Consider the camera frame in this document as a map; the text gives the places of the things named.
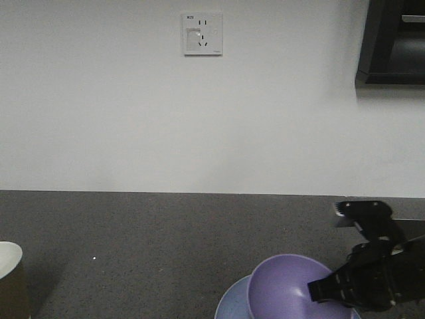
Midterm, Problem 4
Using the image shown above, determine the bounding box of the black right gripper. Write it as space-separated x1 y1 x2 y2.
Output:
307 235 424 312

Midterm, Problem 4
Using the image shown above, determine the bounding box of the purple plastic bowl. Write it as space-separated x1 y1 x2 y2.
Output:
246 254 359 319

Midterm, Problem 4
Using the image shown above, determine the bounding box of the light blue plastic plate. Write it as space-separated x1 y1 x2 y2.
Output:
214 275 360 318

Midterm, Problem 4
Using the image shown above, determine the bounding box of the brown paper cup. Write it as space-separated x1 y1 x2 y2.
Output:
1 241 31 319

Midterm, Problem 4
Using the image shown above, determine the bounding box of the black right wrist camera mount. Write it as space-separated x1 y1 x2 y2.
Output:
333 201 407 245

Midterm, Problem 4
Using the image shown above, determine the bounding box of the white wall power socket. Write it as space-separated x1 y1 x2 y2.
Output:
181 12 223 56

